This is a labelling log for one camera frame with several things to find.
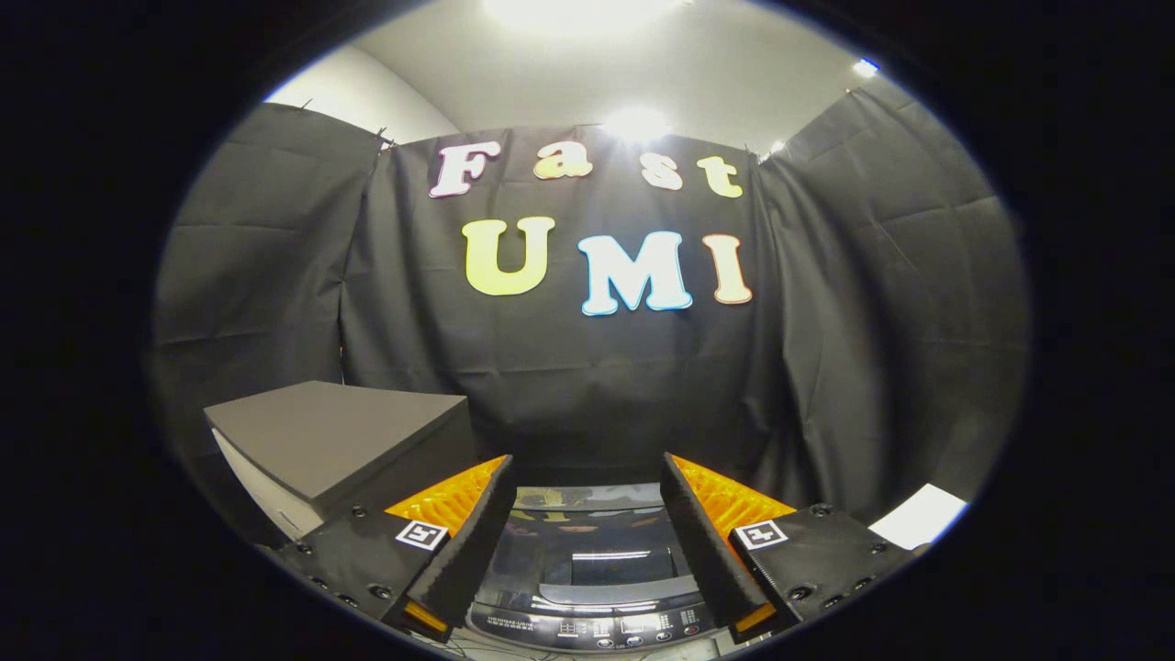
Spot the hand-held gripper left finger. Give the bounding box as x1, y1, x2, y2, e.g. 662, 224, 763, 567
271, 454, 517, 644

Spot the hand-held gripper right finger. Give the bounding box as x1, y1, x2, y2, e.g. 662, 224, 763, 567
659, 453, 919, 644

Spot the grey washing machine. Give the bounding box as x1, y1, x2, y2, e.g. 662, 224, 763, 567
466, 482, 722, 655

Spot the beige cabinet with dark top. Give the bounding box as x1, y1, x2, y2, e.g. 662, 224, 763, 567
204, 381, 478, 544

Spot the white panel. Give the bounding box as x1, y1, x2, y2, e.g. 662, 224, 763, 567
867, 484, 969, 552

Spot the large ceiling light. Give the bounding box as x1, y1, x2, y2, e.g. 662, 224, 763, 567
482, 0, 685, 34

